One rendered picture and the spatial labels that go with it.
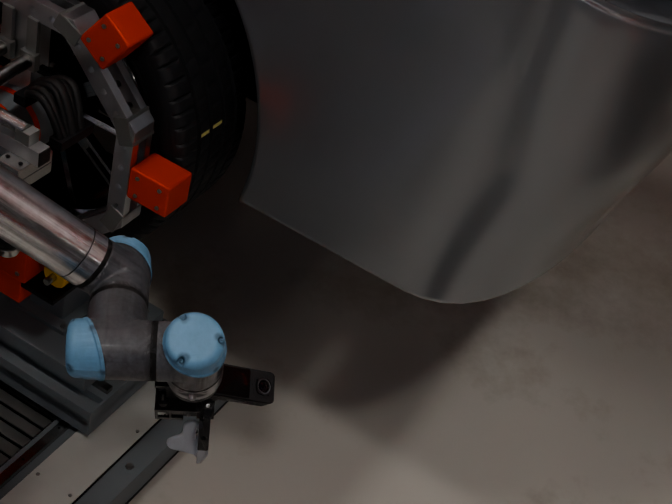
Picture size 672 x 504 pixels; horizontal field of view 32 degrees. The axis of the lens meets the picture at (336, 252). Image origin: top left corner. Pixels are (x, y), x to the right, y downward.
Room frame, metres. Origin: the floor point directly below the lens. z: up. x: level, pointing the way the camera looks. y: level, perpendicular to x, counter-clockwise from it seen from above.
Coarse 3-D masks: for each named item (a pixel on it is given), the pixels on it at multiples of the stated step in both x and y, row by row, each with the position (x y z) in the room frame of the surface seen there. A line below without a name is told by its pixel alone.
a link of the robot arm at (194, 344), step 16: (176, 320) 1.04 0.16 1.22; (192, 320) 1.04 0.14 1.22; (208, 320) 1.05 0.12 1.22; (160, 336) 1.03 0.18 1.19; (176, 336) 1.02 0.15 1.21; (192, 336) 1.02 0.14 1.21; (208, 336) 1.03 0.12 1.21; (224, 336) 1.04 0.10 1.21; (160, 352) 1.01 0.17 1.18; (176, 352) 1.00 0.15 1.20; (192, 352) 1.01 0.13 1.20; (208, 352) 1.01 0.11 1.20; (224, 352) 1.04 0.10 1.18; (160, 368) 1.00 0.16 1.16; (176, 368) 1.00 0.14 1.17; (192, 368) 1.00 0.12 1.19; (208, 368) 1.01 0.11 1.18; (176, 384) 1.04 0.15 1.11; (192, 384) 1.02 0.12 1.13; (208, 384) 1.04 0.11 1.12
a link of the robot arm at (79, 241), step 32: (0, 192) 1.09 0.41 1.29; (32, 192) 1.12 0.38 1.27; (0, 224) 1.08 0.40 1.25; (32, 224) 1.09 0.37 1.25; (64, 224) 1.12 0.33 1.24; (32, 256) 1.09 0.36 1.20; (64, 256) 1.10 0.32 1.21; (96, 256) 1.12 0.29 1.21; (128, 256) 1.15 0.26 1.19; (96, 288) 1.10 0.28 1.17; (128, 288) 1.10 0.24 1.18
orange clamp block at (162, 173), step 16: (144, 160) 1.77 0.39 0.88; (160, 160) 1.78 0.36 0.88; (144, 176) 1.72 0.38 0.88; (160, 176) 1.73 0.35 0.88; (176, 176) 1.75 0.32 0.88; (128, 192) 1.73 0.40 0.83; (144, 192) 1.72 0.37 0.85; (160, 192) 1.71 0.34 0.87; (176, 192) 1.73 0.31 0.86; (160, 208) 1.71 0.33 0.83; (176, 208) 1.74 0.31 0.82
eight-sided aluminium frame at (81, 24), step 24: (0, 0) 1.84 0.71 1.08; (24, 0) 1.82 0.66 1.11; (48, 0) 1.83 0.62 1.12; (72, 0) 1.85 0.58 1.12; (48, 24) 1.80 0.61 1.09; (72, 24) 1.79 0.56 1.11; (72, 48) 1.78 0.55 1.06; (96, 72) 1.77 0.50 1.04; (120, 72) 1.80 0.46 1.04; (120, 96) 1.76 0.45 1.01; (120, 120) 1.74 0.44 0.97; (144, 120) 1.77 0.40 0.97; (120, 144) 1.74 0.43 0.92; (144, 144) 1.77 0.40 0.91; (120, 168) 1.75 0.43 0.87; (120, 192) 1.74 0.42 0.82; (96, 216) 1.75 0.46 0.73; (120, 216) 1.73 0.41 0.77
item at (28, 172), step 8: (8, 152) 1.59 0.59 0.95; (0, 160) 1.57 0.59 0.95; (8, 160) 1.57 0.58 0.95; (16, 160) 1.58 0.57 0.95; (24, 160) 1.58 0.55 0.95; (8, 168) 1.56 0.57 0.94; (16, 168) 1.56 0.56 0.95; (24, 168) 1.57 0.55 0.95; (32, 168) 1.58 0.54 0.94; (40, 168) 1.61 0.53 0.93; (48, 168) 1.63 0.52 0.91; (24, 176) 1.57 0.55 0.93; (32, 176) 1.59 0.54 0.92; (40, 176) 1.61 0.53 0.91
